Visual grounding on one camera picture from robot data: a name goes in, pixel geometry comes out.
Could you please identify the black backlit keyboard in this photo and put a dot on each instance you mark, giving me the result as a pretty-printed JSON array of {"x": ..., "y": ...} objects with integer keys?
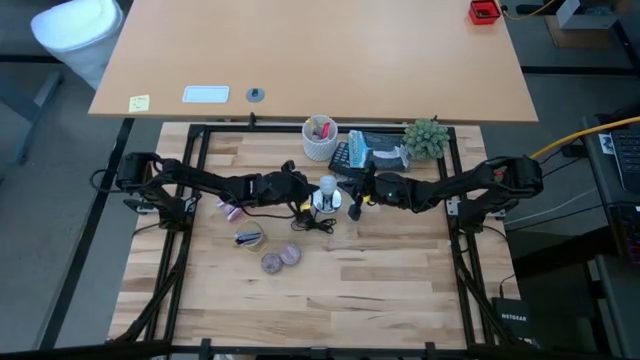
[{"x": 631, "y": 235}]

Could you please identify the white rectangular desk plate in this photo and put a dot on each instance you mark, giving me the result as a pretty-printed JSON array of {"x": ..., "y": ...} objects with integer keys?
[{"x": 206, "y": 94}]

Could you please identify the dark purple patterned candle tin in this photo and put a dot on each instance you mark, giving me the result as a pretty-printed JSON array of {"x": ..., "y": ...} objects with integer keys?
[{"x": 272, "y": 263}]

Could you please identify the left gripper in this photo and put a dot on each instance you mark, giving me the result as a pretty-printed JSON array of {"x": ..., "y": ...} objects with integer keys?
[{"x": 280, "y": 189}]

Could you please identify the dark grey flat bar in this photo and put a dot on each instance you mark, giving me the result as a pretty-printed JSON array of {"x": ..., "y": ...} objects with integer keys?
[{"x": 249, "y": 238}]

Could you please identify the yellow sticky note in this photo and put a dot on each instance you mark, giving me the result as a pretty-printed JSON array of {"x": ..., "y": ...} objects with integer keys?
[{"x": 139, "y": 103}]

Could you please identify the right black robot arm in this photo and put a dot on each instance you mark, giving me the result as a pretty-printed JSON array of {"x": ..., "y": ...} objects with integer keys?
[{"x": 475, "y": 182}]

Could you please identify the brown cardboard sheet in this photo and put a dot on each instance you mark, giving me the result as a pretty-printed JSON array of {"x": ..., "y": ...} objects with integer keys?
[{"x": 565, "y": 39}]

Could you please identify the potted green succulent plant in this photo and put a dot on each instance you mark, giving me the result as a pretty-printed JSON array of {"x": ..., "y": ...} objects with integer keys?
[{"x": 426, "y": 139}]

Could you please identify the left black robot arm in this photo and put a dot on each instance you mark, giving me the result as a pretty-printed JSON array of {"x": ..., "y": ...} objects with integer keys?
[{"x": 190, "y": 177}]

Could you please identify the Yellowstone paperback book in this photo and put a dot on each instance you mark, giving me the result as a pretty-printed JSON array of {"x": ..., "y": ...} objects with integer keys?
[{"x": 382, "y": 152}]

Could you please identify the red plastic box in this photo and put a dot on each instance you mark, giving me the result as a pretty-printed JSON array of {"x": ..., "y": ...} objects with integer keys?
[{"x": 484, "y": 12}]

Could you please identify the white textured pen cup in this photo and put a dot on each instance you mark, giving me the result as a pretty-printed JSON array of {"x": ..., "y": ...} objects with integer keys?
[{"x": 320, "y": 147}]

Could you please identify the white trash bin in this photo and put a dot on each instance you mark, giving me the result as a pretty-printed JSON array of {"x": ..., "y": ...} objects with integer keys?
[{"x": 80, "y": 35}]

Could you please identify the grey metal table leg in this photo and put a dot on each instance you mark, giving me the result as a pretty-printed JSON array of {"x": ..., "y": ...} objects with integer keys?
[{"x": 37, "y": 107}]

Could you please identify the pink rectangular case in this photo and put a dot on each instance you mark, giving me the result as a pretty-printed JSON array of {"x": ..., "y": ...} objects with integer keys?
[{"x": 230, "y": 211}]

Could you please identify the black desk calculator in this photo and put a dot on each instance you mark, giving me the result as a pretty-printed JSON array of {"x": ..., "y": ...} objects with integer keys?
[{"x": 342, "y": 159}]

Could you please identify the black aluminium table frame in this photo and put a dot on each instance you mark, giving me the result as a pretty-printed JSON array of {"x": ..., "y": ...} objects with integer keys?
[{"x": 195, "y": 142}]

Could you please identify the pink patterned candle tin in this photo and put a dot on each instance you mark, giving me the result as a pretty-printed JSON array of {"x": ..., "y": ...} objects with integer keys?
[{"x": 290, "y": 254}]

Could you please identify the black laptop keyboard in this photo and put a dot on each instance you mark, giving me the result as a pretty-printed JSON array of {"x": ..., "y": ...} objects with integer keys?
[{"x": 627, "y": 160}]

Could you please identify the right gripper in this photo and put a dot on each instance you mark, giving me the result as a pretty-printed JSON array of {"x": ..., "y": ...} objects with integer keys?
[{"x": 382, "y": 192}]

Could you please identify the beige wooden desk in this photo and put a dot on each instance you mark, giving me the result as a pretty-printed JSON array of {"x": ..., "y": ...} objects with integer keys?
[{"x": 310, "y": 55}]

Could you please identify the pink red marker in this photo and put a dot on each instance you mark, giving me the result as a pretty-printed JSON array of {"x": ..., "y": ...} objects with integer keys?
[{"x": 325, "y": 131}]

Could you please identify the grey cardboard box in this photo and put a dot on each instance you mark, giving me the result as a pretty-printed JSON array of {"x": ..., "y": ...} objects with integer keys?
[{"x": 585, "y": 15}]

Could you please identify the black Netgear network switch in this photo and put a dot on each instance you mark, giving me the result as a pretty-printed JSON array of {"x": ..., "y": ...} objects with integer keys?
[{"x": 512, "y": 317}]

